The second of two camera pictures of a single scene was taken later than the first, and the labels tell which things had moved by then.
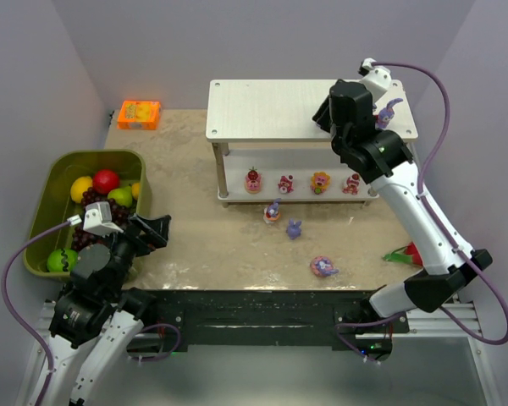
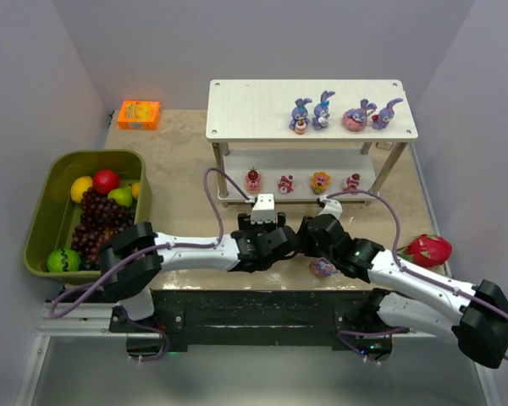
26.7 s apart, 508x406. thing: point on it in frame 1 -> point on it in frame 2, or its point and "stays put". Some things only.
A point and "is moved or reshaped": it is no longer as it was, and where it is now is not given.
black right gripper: x=322 y=115 -> x=306 y=233
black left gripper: x=142 y=233 -> x=282 y=238
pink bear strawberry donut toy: x=253 y=181 stays put
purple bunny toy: x=384 y=114 stays put
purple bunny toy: x=294 y=230 is moved or reshaped
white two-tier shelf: x=268 y=147 stays put
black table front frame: x=274 y=320 stays put
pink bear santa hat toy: x=285 y=185 stays put
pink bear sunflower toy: x=319 y=182 stays put
